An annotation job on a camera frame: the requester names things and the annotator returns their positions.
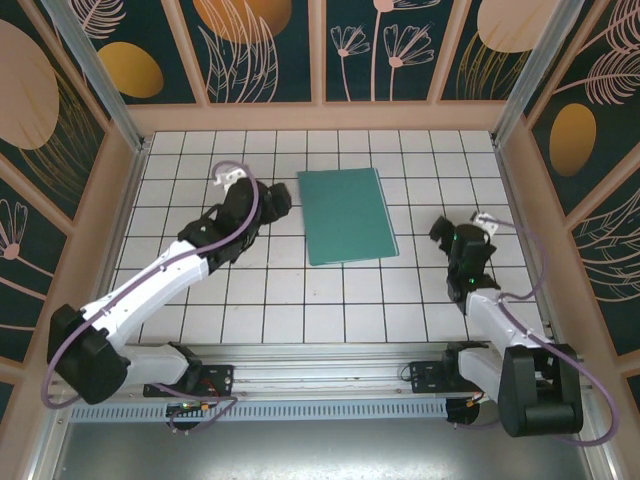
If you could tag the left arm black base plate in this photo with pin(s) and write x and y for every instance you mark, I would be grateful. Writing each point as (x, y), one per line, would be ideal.
(220, 377)

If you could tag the aluminium frame post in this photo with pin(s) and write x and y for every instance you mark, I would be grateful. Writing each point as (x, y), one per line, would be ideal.
(535, 65)
(100, 75)

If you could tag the grey sheet metal panel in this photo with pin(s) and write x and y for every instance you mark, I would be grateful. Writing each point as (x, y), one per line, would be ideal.
(320, 452)

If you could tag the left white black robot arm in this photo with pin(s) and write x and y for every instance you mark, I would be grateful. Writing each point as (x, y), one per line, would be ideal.
(150, 295)

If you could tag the green paper folder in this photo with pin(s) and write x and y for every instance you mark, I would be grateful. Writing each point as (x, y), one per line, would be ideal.
(347, 215)

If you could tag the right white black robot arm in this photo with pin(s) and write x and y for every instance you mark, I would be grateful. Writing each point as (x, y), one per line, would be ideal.
(525, 370)

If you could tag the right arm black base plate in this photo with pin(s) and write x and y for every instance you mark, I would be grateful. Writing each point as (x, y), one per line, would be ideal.
(425, 375)

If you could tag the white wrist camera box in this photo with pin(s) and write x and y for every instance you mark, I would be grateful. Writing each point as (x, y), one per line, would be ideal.
(486, 221)
(229, 177)

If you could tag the aluminium mounting rail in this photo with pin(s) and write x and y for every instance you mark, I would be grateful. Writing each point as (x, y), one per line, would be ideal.
(325, 367)

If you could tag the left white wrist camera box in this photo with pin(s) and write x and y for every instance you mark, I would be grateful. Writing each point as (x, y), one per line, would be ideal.
(229, 177)

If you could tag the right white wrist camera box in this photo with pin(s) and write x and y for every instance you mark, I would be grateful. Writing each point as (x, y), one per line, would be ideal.
(486, 221)

